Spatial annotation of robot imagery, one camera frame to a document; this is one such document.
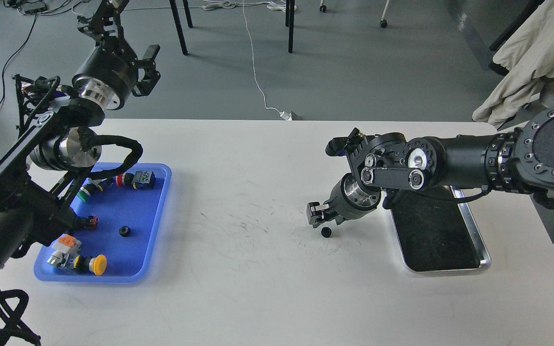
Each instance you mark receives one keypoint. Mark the silver metal tray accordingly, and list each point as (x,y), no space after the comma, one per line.
(437,237)

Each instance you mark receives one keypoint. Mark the black table leg right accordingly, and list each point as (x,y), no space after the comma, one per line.
(289,23)

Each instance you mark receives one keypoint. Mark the blue plastic tray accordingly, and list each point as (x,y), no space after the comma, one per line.
(128,258)

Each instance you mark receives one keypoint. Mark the black robotiq gripper right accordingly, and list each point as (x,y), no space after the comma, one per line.
(347,201)

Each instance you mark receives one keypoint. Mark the yellow push button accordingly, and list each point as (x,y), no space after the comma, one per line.
(87,264)

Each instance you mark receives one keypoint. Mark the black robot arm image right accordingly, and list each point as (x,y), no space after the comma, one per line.
(384,166)

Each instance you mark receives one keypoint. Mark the orange white connector block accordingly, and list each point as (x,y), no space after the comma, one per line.
(67,249)

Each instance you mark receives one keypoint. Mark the black power strip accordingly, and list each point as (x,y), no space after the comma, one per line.
(32,7)

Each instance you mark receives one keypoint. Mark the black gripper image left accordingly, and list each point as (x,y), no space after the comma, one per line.
(105,28)

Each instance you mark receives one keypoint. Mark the small black gear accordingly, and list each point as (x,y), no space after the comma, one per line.
(124,231)
(326,232)

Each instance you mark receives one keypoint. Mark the beige cloth on chair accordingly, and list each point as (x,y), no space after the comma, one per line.
(528,55)

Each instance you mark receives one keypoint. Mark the white power adapter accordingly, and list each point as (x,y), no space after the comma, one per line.
(289,116)

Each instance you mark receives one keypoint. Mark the red push button switch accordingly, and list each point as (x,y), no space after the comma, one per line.
(139,180)

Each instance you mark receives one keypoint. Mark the black table leg left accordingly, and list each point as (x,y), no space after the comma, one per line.
(178,22)

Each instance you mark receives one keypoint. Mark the green push button switch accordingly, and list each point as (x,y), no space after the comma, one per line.
(93,187)

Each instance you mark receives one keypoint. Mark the black table leg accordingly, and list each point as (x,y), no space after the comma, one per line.
(178,22)
(289,23)

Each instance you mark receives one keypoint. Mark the black push button switch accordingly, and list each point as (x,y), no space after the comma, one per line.
(89,222)

